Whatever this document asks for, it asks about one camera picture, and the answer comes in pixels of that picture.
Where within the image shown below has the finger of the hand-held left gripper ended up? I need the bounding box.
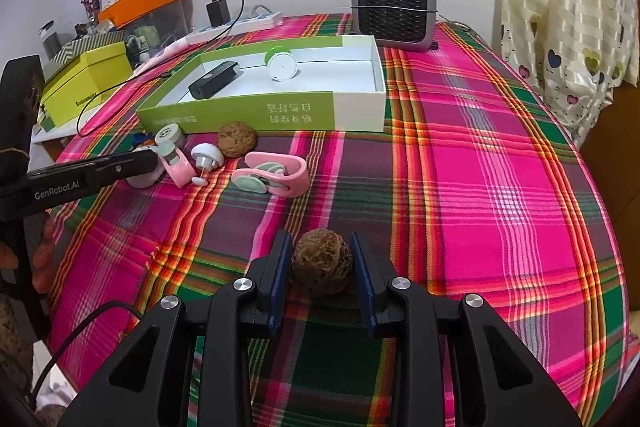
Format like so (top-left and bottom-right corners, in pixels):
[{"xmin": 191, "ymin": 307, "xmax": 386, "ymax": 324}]
[{"xmin": 82, "ymin": 151, "xmax": 159, "ymax": 195}]

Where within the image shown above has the cream heart-print curtain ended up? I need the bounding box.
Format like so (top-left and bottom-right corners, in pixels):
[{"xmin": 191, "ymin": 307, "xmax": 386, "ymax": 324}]
[{"xmin": 497, "ymin": 0, "xmax": 640, "ymax": 152}]

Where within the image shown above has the yellow-green box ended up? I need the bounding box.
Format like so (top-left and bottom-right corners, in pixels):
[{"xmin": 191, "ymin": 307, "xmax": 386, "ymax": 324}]
[{"xmin": 40, "ymin": 41, "xmax": 135, "ymax": 130}]

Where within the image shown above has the wooden cabinet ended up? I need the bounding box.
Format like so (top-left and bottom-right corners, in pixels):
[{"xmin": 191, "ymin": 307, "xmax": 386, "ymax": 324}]
[{"xmin": 577, "ymin": 79, "xmax": 640, "ymax": 268}]

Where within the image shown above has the pink plaid cloth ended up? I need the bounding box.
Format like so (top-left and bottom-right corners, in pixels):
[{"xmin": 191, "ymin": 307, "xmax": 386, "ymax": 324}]
[{"xmin": 47, "ymin": 12, "xmax": 631, "ymax": 427}]

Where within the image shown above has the grey portable heater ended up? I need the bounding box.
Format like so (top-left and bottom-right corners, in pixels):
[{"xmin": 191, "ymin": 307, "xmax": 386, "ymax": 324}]
[{"xmin": 350, "ymin": 0, "xmax": 440, "ymax": 52}]

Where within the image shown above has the pink clip massager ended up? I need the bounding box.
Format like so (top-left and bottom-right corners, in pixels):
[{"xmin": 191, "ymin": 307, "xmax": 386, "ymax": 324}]
[{"xmin": 231, "ymin": 152, "xmax": 311, "ymax": 198}]

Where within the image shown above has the white lotion tube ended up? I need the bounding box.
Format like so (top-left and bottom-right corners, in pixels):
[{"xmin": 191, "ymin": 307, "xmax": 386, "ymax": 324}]
[{"xmin": 131, "ymin": 34, "xmax": 193, "ymax": 75}]

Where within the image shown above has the black power adapter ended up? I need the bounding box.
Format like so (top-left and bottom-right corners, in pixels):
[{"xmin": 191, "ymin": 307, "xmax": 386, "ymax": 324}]
[{"xmin": 206, "ymin": 0, "xmax": 232, "ymax": 28}]

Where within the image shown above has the person's left hand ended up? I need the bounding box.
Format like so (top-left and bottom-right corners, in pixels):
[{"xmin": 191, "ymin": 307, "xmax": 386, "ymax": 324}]
[{"xmin": 31, "ymin": 218, "xmax": 57, "ymax": 295}]

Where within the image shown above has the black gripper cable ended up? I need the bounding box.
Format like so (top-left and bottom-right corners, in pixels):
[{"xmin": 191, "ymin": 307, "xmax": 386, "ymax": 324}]
[{"xmin": 30, "ymin": 300, "xmax": 146, "ymax": 408}]

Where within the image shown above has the brown wrinkled walnut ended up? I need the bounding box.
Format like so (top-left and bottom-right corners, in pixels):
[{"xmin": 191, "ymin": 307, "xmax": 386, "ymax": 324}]
[
  {"xmin": 216, "ymin": 121, "xmax": 258, "ymax": 158},
  {"xmin": 291, "ymin": 229, "xmax": 357, "ymax": 295}
]

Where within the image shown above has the white power strip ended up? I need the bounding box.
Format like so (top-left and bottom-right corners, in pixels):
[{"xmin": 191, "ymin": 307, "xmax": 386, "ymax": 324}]
[{"xmin": 197, "ymin": 11, "xmax": 283, "ymax": 35}]

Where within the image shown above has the zigzag patterned box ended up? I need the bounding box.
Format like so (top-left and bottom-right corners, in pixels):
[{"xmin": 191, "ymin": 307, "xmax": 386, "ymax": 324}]
[{"xmin": 42, "ymin": 29, "xmax": 126, "ymax": 68}]

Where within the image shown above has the green and white round gadget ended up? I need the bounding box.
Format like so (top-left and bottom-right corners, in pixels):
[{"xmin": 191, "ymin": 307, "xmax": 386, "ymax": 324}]
[{"xmin": 264, "ymin": 44, "xmax": 301, "ymax": 82}]

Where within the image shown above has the white mushroom-shaped massager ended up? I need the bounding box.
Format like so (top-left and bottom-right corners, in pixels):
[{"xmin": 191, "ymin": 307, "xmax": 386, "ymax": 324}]
[{"xmin": 190, "ymin": 143, "xmax": 224, "ymax": 186}]

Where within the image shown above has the dark jar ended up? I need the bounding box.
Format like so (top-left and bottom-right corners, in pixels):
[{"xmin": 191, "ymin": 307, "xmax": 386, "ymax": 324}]
[{"xmin": 39, "ymin": 21, "xmax": 62, "ymax": 58}]

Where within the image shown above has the green and white cardboard box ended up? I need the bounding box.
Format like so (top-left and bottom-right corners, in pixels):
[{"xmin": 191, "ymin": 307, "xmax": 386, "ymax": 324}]
[{"xmin": 136, "ymin": 34, "xmax": 388, "ymax": 134}]

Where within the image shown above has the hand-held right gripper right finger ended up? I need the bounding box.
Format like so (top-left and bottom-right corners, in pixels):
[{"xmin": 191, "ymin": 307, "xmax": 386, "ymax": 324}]
[{"xmin": 350, "ymin": 232, "xmax": 583, "ymax": 427}]

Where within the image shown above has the black rectangular device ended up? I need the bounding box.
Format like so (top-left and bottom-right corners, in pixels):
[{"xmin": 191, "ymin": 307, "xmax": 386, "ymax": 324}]
[{"xmin": 187, "ymin": 62, "xmax": 240, "ymax": 100}]

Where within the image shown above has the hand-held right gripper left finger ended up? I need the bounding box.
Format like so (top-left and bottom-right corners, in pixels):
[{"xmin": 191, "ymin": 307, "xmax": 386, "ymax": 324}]
[{"xmin": 60, "ymin": 229, "xmax": 296, "ymax": 427}]

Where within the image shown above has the pink roller massager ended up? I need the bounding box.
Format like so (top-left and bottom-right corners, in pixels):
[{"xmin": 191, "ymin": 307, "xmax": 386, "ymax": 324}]
[{"xmin": 154, "ymin": 126, "xmax": 197, "ymax": 188}]

